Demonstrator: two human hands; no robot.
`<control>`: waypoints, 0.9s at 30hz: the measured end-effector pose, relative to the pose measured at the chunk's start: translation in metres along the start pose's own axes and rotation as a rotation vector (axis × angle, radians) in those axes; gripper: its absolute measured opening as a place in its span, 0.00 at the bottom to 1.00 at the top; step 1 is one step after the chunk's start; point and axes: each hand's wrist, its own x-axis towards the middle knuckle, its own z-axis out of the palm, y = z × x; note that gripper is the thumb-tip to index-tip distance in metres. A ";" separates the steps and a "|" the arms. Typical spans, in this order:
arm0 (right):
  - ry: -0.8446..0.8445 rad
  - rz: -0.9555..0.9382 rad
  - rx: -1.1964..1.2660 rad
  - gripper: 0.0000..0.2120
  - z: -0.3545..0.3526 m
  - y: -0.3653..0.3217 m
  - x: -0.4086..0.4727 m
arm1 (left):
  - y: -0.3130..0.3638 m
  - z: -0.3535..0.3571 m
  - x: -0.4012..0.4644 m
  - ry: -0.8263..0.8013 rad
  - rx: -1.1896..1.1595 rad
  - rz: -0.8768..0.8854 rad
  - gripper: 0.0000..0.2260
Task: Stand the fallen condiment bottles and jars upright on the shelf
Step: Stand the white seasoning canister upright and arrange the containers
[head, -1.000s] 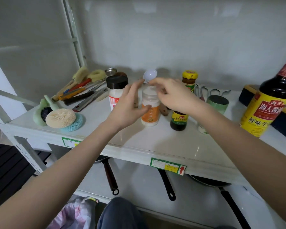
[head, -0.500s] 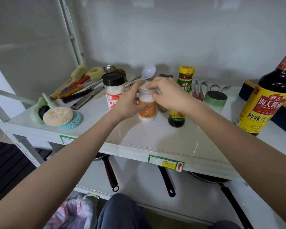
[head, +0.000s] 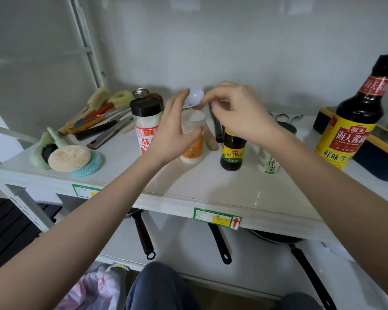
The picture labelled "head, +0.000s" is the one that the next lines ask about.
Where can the person's left hand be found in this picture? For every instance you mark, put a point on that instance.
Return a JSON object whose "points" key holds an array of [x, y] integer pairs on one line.
{"points": [[171, 135]]}

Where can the person's right hand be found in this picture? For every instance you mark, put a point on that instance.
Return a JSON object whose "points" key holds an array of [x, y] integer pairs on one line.
{"points": [[245, 112]]}

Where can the white plastic seasoning bottle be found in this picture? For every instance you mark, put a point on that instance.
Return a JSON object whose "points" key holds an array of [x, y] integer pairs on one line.
{"points": [[194, 151]]}

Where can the black-capped white seasoning shaker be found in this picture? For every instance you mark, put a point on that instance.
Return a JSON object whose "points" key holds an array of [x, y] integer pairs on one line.
{"points": [[145, 116]]}

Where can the small yellow-capped sauce bottle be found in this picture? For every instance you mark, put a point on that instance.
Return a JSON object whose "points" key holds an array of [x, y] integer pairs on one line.
{"points": [[232, 154]]}

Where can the green white bamboo salt can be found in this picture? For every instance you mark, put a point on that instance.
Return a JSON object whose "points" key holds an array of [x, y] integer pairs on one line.
{"points": [[268, 163]]}

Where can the large dark soy sauce bottle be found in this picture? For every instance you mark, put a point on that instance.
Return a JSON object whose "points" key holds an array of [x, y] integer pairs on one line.
{"points": [[349, 138]]}

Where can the person's right forearm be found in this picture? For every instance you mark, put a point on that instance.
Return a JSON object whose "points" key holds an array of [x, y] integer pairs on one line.
{"points": [[342, 196]]}

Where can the person's left forearm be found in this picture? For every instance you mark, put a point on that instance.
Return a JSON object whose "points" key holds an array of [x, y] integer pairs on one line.
{"points": [[74, 235]]}

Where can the person's blue trouser leg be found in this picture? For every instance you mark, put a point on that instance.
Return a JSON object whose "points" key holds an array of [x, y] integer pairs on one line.
{"points": [[297, 301], [158, 287]]}

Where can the black spatula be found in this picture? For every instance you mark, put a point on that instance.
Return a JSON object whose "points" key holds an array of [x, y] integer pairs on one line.
{"points": [[217, 129]]}

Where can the metal peeler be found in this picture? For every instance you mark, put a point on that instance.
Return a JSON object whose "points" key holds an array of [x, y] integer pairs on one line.
{"points": [[296, 118], [279, 116]]}

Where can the wooden spatula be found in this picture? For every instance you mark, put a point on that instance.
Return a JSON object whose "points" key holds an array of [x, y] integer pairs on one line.
{"points": [[211, 140]]}

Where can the white plastic ladle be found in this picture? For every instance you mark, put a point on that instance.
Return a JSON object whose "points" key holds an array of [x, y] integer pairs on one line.
{"points": [[194, 96]]}

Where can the metal spoon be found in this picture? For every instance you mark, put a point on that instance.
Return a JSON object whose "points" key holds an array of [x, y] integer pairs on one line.
{"points": [[140, 92]]}

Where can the white table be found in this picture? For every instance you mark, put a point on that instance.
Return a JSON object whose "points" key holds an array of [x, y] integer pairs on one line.
{"points": [[197, 187]]}

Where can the cream sponge brush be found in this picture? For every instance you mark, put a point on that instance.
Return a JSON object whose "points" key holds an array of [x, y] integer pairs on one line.
{"points": [[98, 96]]}

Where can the teal scrubber pad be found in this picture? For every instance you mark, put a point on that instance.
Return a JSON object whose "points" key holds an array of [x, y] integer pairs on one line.
{"points": [[92, 166]]}

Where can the green white shelf label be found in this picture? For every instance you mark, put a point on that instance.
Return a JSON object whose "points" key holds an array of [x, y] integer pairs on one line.
{"points": [[84, 191], [216, 218]]}

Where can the cream round scrubber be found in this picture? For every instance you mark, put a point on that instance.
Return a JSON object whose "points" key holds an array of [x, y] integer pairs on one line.
{"points": [[69, 158]]}

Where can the white lower shelf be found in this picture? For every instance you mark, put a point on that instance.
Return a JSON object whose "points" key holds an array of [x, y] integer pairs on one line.
{"points": [[181, 242]]}

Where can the navy yellow cutlery box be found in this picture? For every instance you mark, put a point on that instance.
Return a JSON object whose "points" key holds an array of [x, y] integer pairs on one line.
{"points": [[381, 158]]}

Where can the pink white plastic bag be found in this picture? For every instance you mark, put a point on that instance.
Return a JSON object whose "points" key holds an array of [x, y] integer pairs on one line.
{"points": [[93, 287]]}

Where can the black slatted board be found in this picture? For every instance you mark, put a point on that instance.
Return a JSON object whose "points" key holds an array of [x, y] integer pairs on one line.
{"points": [[6, 235]]}

